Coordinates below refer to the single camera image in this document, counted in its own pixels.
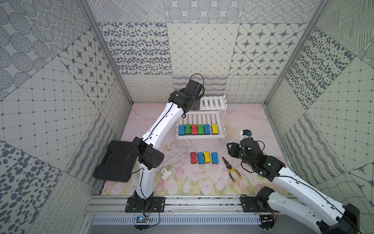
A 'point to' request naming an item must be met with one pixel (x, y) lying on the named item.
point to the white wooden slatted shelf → (208, 123)
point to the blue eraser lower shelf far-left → (181, 129)
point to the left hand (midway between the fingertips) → (193, 100)
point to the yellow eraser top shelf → (206, 155)
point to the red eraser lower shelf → (194, 129)
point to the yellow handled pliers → (230, 168)
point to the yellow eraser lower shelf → (215, 128)
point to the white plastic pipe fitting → (166, 173)
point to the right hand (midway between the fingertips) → (230, 146)
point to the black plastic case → (118, 162)
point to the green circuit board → (140, 219)
